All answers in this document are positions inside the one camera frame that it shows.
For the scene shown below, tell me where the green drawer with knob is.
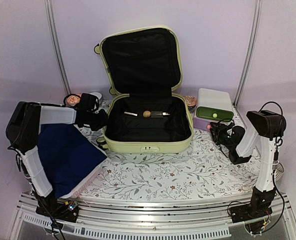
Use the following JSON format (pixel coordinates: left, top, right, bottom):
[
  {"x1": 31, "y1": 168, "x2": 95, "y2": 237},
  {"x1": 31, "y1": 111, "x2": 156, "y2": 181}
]
[{"x1": 196, "y1": 106, "x2": 234, "y2": 122}]

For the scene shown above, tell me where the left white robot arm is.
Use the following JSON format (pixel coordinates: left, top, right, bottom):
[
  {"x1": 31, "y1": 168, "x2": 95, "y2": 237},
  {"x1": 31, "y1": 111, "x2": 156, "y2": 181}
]
[{"x1": 6, "y1": 93, "x2": 107, "y2": 199}]

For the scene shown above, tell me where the frosted glass spray bottle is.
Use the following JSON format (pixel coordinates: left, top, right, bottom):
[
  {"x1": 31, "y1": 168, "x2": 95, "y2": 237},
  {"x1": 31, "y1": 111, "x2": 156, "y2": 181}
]
[{"x1": 151, "y1": 111, "x2": 170, "y2": 118}]

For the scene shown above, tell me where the left metal corner post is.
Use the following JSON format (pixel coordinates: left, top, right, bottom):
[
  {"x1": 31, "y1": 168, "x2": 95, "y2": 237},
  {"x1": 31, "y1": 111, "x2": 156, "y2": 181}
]
[{"x1": 44, "y1": 0, "x2": 71, "y2": 95}]

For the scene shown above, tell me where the metal corner post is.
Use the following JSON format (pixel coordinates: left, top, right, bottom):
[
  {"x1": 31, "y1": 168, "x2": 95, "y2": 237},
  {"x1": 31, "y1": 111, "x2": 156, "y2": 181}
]
[
  {"x1": 44, "y1": 0, "x2": 71, "y2": 95},
  {"x1": 233, "y1": 0, "x2": 262, "y2": 107}
]

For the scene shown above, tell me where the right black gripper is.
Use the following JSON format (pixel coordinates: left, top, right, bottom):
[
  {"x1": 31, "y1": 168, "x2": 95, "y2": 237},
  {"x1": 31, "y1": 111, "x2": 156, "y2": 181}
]
[{"x1": 210, "y1": 121, "x2": 235, "y2": 151}]

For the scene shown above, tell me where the white ceramic bowl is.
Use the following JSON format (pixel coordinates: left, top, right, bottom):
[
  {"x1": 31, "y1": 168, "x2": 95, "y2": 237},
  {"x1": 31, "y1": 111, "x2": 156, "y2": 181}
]
[{"x1": 90, "y1": 92, "x2": 103, "y2": 105}]

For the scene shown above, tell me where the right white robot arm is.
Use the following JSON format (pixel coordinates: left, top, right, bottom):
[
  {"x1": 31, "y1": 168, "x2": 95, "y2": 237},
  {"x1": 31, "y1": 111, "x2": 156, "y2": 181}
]
[{"x1": 210, "y1": 109, "x2": 286, "y2": 218}]

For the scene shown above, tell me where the dark blue garment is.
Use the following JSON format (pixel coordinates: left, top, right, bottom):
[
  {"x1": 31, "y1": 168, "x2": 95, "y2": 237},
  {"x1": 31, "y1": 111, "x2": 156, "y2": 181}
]
[{"x1": 37, "y1": 124, "x2": 107, "y2": 199}]

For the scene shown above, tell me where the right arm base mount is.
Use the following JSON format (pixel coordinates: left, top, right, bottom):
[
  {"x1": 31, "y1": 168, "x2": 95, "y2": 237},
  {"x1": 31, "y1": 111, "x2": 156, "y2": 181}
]
[{"x1": 227, "y1": 187, "x2": 275, "y2": 235}]

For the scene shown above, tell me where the white plastic mesh basket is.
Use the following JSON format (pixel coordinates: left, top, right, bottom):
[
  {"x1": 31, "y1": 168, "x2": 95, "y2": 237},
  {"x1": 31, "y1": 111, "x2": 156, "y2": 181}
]
[{"x1": 72, "y1": 165, "x2": 103, "y2": 198}]

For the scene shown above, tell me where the floral patterned tablecloth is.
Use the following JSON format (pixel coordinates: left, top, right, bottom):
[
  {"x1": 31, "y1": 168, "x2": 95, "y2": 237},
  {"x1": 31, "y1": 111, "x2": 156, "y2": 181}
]
[{"x1": 35, "y1": 99, "x2": 276, "y2": 201}]

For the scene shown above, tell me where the purple drawer with pink knob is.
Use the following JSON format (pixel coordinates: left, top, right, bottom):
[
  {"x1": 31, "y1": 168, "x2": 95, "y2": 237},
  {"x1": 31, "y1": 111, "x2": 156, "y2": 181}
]
[{"x1": 193, "y1": 117, "x2": 211, "y2": 131}]

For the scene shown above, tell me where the pink bowl behind basket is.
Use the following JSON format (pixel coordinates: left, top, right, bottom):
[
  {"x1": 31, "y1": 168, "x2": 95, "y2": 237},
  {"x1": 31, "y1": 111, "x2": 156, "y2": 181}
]
[{"x1": 63, "y1": 93, "x2": 82, "y2": 106}]

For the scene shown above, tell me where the right metal corner post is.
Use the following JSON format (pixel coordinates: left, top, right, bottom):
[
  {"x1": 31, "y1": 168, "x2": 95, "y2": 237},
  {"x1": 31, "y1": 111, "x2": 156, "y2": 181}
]
[{"x1": 233, "y1": 0, "x2": 262, "y2": 107}]

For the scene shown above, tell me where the light green hard-shell suitcase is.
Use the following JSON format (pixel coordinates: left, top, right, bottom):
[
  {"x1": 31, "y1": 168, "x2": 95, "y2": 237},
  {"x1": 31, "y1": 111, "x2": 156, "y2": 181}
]
[{"x1": 94, "y1": 25, "x2": 193, "y2": 154}]

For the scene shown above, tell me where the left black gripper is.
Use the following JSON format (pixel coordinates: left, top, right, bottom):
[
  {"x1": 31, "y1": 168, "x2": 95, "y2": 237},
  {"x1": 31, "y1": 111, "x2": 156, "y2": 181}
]
[{"x1": 87, "y1": 108, "x2": 109, "y2": 131}]

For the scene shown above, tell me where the brown plush toy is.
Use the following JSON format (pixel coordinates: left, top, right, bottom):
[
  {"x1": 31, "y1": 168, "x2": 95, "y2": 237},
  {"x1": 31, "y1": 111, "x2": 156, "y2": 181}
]
[{"x1": 143, "y1": 110, "x2": 151, "y2": 118}]

